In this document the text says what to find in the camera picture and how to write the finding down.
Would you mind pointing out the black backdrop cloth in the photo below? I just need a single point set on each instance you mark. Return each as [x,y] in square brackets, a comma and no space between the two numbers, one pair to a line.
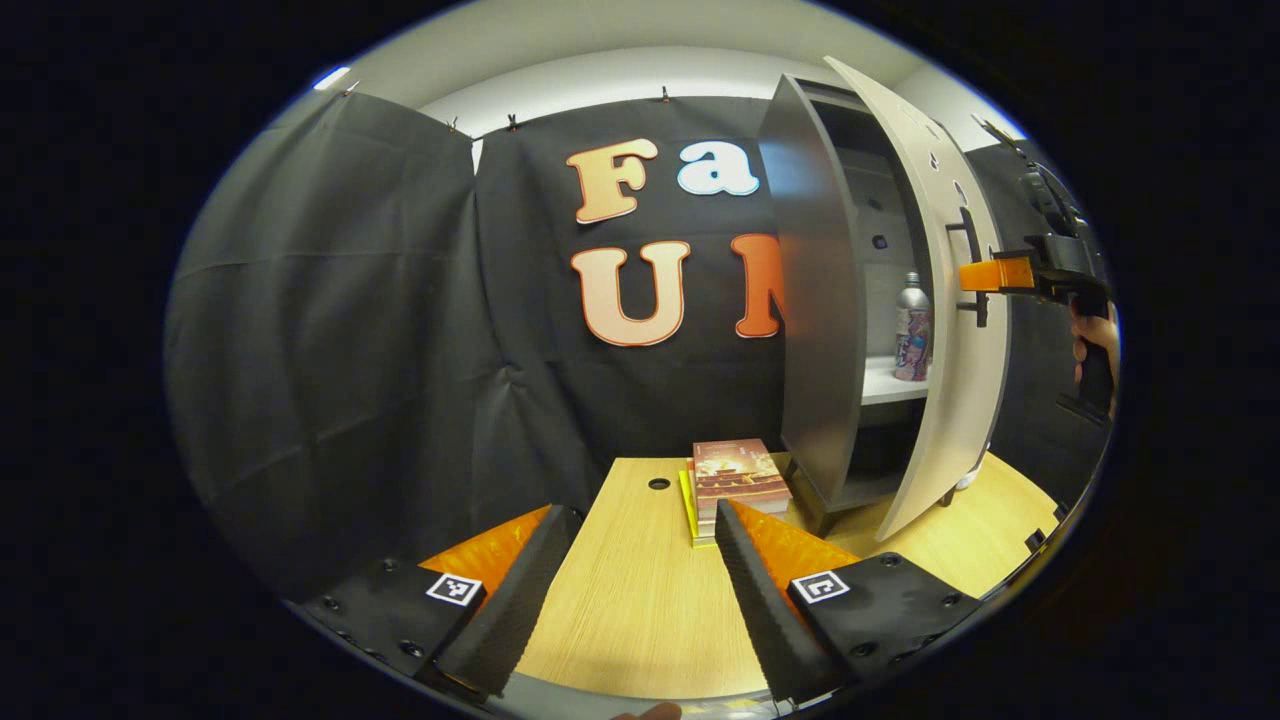
[330,350]

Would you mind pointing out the black table clamp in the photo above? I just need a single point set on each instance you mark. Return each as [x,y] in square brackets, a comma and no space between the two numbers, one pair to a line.
[1038,540]

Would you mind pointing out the white cabinet door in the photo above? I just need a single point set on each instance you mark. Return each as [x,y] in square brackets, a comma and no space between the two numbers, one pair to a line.
[950,420]

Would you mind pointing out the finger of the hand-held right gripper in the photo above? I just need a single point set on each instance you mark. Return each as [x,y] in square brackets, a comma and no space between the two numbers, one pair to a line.
[995,273]

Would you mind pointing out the ceiling light strip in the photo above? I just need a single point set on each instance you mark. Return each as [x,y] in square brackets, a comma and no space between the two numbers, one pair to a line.
[332,77]

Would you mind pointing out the white-edged book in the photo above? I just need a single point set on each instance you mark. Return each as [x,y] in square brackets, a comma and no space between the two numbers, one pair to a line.
[706,531]
[705,516]

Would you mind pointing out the small white object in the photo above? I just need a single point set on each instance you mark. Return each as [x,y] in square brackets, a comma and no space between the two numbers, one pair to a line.
[965,480]

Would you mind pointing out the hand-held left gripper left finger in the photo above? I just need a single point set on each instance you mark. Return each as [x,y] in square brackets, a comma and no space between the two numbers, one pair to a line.
[510,600]

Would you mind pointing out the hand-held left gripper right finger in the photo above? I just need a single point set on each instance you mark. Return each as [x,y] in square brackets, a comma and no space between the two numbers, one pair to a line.
[765,610]

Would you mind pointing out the silver bottle with colourful label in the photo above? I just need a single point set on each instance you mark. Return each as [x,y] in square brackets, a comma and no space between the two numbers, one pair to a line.
[912,340]

